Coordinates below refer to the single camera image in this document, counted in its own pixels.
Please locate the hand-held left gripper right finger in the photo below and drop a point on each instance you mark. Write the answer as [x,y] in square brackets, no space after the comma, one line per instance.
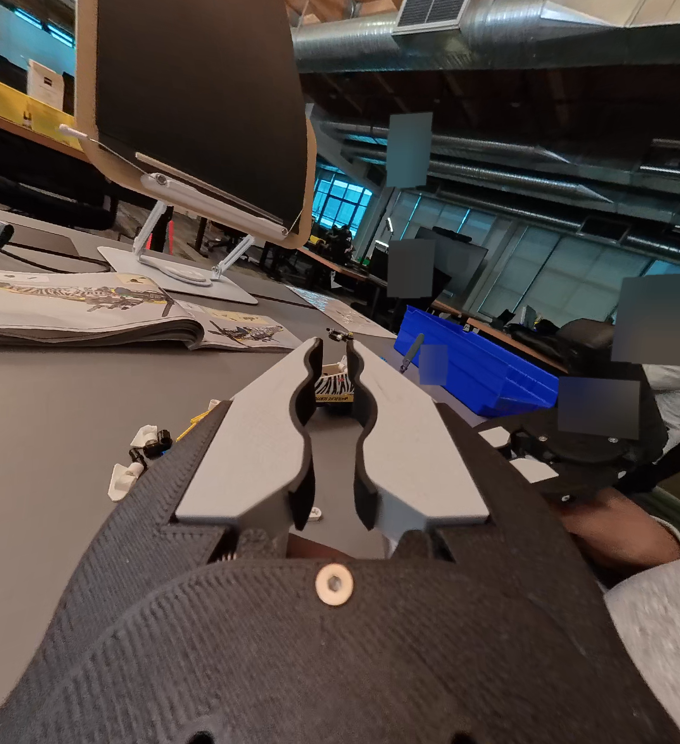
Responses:
[427,459]

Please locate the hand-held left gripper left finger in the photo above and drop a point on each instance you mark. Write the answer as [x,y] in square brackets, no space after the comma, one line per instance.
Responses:
[241,459]

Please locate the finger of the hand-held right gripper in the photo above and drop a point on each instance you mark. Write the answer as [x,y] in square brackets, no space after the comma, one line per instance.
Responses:
[535,471]
[496,437]

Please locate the zebra striped lego helicopter model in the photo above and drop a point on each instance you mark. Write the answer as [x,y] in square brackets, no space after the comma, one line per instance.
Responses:
[333,386]

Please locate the person's right forearm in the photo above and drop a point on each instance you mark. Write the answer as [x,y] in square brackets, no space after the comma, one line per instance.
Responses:
[660,639]

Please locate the yellow lego axle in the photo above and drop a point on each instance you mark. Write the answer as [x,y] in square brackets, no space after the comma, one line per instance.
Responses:
[197,419]

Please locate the white lego connector piece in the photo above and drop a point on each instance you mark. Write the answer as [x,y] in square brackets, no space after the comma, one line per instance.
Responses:
[122,482]

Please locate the lego instruction booklet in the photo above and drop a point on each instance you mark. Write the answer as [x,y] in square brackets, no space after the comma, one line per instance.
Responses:
[37,293]

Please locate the person's right hand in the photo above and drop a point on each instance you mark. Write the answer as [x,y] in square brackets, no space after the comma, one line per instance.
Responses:
[619,535]

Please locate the blue plastic bin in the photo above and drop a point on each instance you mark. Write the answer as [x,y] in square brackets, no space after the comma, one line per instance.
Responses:
[479,366]

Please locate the printed paper sheet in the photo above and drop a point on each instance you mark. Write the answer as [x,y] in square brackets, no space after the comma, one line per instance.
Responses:
[346,314]

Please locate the large black display screen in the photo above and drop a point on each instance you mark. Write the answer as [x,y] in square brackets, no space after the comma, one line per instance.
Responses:
[462,261]

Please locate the laptop on white stand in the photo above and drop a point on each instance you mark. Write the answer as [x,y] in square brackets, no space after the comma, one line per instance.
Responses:
[200,87]

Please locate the row of yellow boxes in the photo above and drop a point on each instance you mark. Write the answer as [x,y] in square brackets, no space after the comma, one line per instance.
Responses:
[2,99]

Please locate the silver ventilation duct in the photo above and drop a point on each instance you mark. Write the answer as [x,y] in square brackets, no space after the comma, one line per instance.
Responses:
[346,35]

